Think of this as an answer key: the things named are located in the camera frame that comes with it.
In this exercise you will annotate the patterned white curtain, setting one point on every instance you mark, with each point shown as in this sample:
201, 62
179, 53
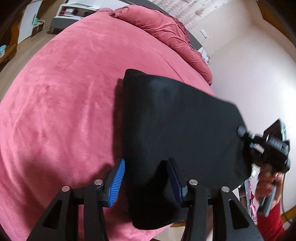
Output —
190, 12

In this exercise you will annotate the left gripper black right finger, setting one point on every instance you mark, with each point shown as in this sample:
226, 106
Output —
230, 219

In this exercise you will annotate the wooden white cabinet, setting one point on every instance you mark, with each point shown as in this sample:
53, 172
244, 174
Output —
27, 22

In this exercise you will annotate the white bedside table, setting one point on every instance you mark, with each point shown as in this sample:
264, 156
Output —
73, 11

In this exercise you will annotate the pink bed sheet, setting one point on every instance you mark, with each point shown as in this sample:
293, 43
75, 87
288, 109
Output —
61, 116

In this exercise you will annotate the black pants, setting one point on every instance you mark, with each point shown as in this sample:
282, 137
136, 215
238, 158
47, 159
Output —
163, 118

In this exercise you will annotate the red right sleeve forearm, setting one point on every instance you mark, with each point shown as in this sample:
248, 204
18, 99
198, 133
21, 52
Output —
271, 227

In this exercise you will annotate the person's right hand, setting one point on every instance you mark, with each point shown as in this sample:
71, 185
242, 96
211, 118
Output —
265, 183

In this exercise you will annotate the pink crumpled duvet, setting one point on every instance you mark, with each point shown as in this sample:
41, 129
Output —
166, 29

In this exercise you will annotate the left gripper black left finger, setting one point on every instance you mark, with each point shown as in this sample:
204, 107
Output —
83, 207

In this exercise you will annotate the dark grey headboard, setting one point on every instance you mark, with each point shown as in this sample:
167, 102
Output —
193, 41

